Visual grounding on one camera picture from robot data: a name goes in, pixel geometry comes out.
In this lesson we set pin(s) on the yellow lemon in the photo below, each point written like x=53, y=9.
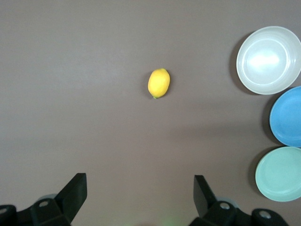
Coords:
x=158, y=83

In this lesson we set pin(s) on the pale green plate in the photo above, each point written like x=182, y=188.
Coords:
x=282, y=174

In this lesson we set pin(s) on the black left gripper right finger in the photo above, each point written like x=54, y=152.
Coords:
x=211, y=209

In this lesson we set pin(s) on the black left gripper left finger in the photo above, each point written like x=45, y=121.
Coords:
x=68, y=202

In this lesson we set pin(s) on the blue plate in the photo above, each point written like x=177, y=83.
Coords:
x=289, y=117

